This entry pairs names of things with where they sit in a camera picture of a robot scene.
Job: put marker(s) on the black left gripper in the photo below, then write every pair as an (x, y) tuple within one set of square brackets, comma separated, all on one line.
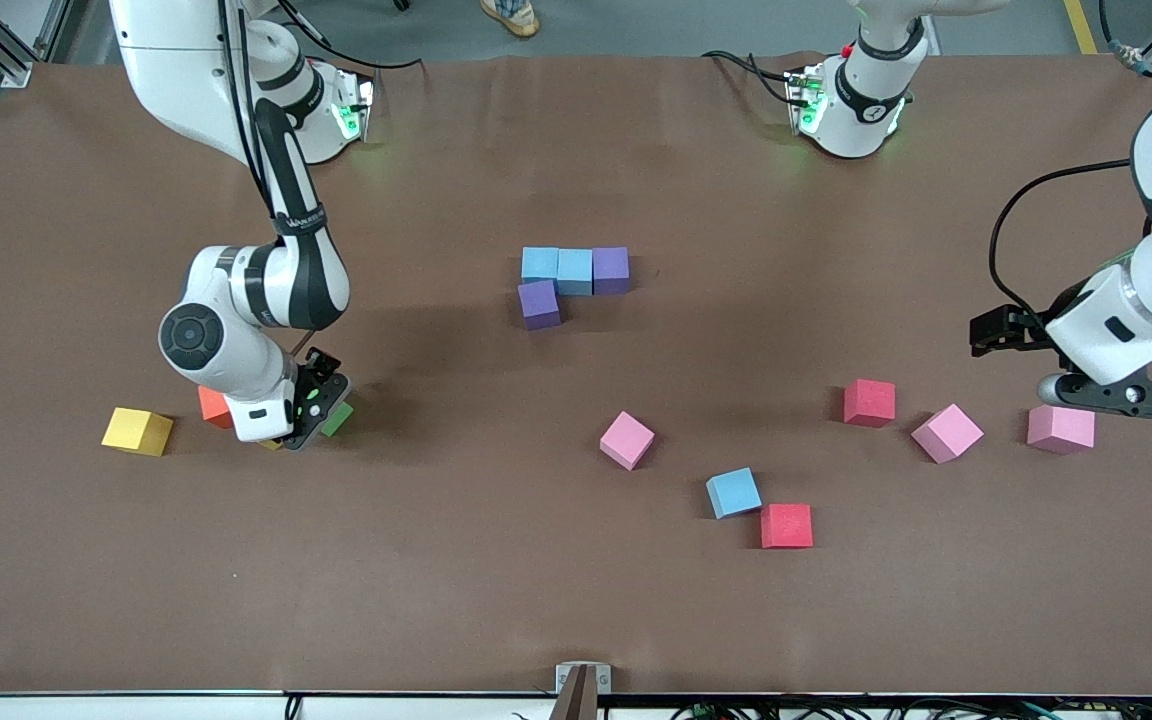
[(1029, 329)]

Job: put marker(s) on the red foam block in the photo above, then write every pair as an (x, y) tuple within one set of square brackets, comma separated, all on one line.
[(786, 525), (869, 402)]

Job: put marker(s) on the green foam block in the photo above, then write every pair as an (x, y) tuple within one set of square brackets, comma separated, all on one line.
[(339, 420)]

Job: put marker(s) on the orange foam block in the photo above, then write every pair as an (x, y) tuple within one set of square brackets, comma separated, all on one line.
[(211, 405)]

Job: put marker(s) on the pink foam block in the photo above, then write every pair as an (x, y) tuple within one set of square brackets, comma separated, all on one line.
[(947, 433), (627, 440), (1061, 432)]

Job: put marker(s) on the blue foam block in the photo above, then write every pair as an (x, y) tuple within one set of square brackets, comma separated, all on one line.
[(574, 272), (539, 263), (733, 492)]

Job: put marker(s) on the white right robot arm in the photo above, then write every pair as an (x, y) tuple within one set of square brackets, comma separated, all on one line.
[(236, 330)]

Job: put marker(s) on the purple foam block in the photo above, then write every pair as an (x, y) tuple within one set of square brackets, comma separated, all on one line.
[(611, 270), (539, 305)]

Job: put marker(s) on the metal table edge bracket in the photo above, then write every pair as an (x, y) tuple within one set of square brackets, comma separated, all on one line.
[(583, 685)]

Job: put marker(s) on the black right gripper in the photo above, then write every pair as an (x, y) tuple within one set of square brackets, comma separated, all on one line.
[(326, 364)]

